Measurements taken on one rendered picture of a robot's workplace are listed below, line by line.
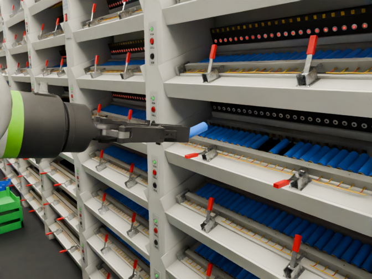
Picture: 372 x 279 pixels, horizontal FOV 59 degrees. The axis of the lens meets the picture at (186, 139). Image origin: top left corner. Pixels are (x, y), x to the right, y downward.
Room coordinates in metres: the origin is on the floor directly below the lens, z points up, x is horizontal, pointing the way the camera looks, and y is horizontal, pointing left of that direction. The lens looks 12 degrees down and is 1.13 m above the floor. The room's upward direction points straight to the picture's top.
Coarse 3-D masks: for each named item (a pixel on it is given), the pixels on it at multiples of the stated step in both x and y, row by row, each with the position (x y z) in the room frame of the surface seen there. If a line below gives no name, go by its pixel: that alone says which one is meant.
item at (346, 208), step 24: (192, 120) 1.02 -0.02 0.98; (240, 120) 0.94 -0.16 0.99; (264, 120) 0.87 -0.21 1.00; (168, 144) 0.96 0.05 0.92; (192, 168) 0.87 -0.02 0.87; (216, 168) 0.78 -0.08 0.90; (240, 168) 0.74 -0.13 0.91; (264, 168) 0.71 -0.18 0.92; (264, 192) 0.67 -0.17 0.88; (288, 192) 0.62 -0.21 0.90; (312, 192) 0.59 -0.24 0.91; (336, 192) 0.57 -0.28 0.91; (336, 216) 0.55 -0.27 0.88; (360, 216) 0.51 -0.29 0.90
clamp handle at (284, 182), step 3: (297, 174) 0.61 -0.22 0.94; (294, 177) 0.61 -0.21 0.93; (297, 177) 0.61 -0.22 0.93; (282, 180) 0.59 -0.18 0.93; (285, 180) 0.59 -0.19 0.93; (288, 180) 0.59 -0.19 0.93; (291, 180) 0.60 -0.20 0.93; (294, 180) 0.60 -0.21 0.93; (273, 183) 0.58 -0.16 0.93; (276, 183) 0.57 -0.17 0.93; (279, 183) 0.57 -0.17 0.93; (282, 183) 0.58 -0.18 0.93; (285, 183) 0.58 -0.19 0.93; (288, 183) 0.59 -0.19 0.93; (273, 186) 0.58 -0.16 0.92; (276, 186) 0.57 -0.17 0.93; (279, 186) 0.57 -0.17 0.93; (282, 186) 0.58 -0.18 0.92
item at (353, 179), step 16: (208, 144) 0.87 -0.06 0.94; (224, 144) 0.83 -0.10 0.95; (240, 160) 0.76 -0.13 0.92; (256, 160) 0.74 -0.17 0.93; (272, 160) 0.70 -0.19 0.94; (288, 160) 0.68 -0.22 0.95; (320, 176) 0.62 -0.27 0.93; (336, 176) 0.59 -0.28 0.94; (352, 176) 0.57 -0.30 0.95; (368, 176) 0.56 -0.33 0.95
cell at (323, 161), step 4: (332, 148) 0.68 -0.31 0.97; (336, 148) 0.68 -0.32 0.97; (328, 152) 0.67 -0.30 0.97; (332, 152) 0.67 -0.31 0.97; (336, 152) 0.67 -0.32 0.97; (324, 156) 0.66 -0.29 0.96; (328, 156) 0.66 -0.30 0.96; (332, 156) 0.66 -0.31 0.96; (320, 160) 0.65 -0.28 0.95; (324, 160) 0.65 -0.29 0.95; (328, 160) 0.65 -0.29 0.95; (324, 164) 0.64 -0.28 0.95
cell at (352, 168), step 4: (360, 156) 0.63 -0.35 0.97; (364, 156) 0.62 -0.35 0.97; (368, 156) 0.63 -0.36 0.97; (356, 160) 0.62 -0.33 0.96; (360, 160) 0.62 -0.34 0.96; (364, 160) 0.62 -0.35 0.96; (352, 164) 0.61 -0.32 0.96; (356, 164) 0.61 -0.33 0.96; (360, 164) 0.61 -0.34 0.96; (348, 168) 0.60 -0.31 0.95; (352, 168) 0.60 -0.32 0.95; (356, 168) 0.60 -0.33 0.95; (356, 172) 0.60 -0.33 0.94
